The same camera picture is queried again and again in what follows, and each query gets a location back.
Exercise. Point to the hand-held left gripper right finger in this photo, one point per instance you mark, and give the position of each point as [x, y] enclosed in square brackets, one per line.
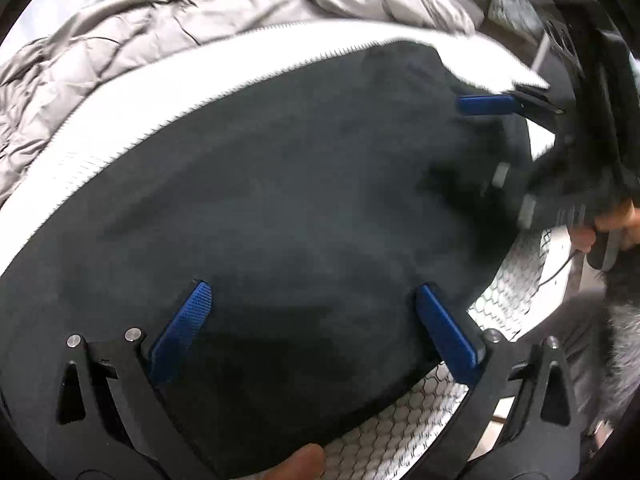
[447, 335]

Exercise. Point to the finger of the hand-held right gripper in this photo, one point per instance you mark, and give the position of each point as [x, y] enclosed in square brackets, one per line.
[487, 105]
[526, 210]

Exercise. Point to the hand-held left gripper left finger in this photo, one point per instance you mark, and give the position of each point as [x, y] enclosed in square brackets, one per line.
[182, 330]

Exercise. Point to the black pants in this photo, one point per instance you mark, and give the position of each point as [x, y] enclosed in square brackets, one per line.
[275, 185]

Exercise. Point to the person's right hand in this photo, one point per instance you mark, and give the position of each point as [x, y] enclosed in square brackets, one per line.
[612, 217]

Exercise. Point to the person's left hand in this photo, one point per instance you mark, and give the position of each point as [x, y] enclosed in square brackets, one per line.
[295, 465]

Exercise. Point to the bed with hexagon-patterned sheet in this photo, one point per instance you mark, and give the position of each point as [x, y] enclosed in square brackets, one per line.
[510, 300]

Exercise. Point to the dark display cabinet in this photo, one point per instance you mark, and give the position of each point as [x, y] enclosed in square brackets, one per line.
[515, 7]

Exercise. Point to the person's grey clothing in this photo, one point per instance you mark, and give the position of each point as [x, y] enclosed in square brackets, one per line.
[595, 355]

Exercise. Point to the grey duvet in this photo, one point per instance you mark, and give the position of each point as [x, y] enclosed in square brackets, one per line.
[150, 25]

